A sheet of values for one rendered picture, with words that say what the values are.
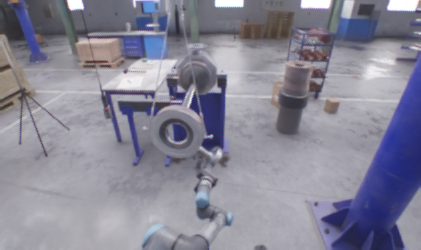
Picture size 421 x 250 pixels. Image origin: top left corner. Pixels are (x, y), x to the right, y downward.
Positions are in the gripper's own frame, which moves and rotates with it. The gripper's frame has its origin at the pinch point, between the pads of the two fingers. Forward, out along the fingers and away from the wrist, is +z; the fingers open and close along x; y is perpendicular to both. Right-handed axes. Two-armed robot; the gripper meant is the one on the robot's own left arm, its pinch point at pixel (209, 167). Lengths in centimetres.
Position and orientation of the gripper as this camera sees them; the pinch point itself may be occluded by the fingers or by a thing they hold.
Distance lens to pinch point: 147.2
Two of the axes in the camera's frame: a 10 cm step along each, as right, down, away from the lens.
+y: 6.5, -6.5, -3.9
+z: 1.3, -4.1, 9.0
